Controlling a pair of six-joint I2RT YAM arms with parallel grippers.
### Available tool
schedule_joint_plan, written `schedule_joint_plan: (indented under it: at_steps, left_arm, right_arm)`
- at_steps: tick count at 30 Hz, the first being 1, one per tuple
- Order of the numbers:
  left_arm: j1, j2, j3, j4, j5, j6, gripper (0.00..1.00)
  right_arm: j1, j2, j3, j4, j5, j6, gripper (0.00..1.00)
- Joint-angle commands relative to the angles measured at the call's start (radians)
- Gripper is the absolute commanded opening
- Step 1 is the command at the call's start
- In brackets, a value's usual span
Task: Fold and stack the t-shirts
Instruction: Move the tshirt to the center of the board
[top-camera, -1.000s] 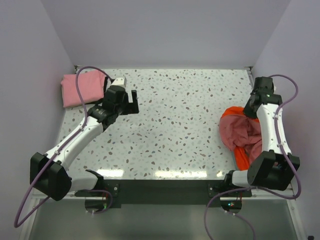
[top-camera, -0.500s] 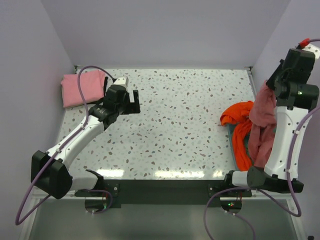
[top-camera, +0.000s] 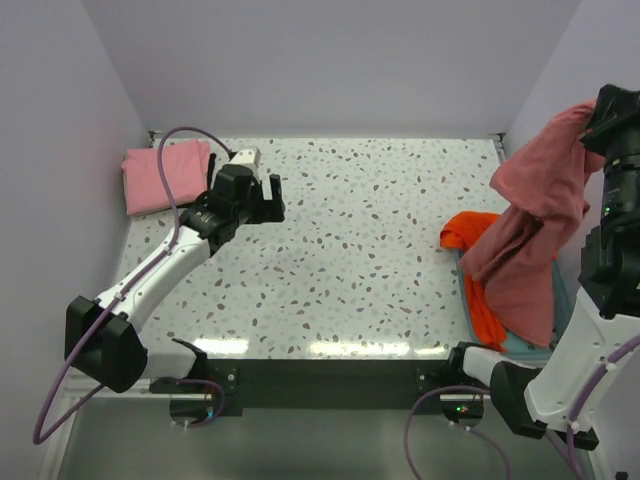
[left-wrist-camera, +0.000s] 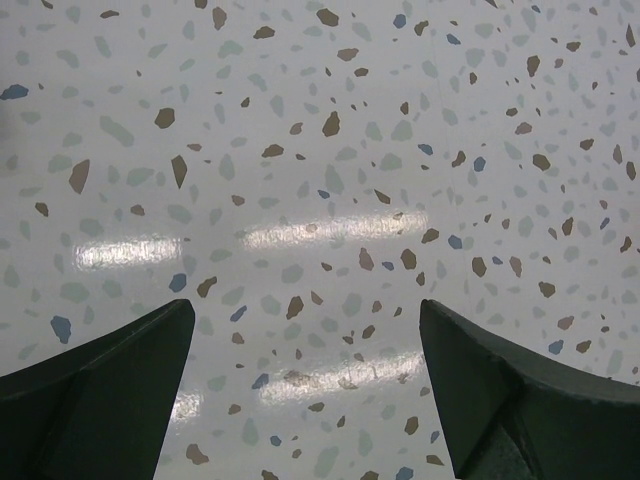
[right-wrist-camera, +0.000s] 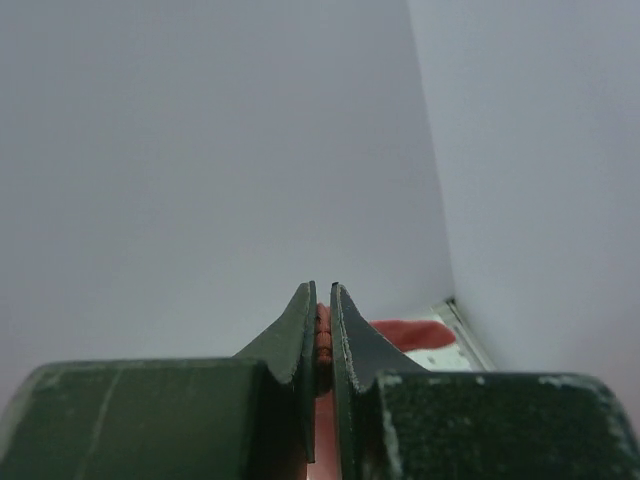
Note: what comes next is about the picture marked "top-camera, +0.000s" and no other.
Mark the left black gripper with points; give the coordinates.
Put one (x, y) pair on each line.
(268, 210)

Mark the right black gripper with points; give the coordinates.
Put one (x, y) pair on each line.
(615, 105)

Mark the dusty red t shirt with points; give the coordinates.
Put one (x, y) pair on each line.
(544, 183)

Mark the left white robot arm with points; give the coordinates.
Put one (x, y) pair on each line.
(102, 336)

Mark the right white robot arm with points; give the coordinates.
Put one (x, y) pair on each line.
(601, 335)

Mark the folded black t shirt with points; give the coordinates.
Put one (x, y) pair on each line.
(210, 169)

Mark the orange t shirt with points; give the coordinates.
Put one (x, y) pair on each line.
(461, 233)

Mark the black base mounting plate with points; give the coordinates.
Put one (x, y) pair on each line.
(236, 385)

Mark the clear teal plastic bin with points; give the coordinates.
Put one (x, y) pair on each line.
(531, 304)

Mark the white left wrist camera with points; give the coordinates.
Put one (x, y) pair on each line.
(249, 157)

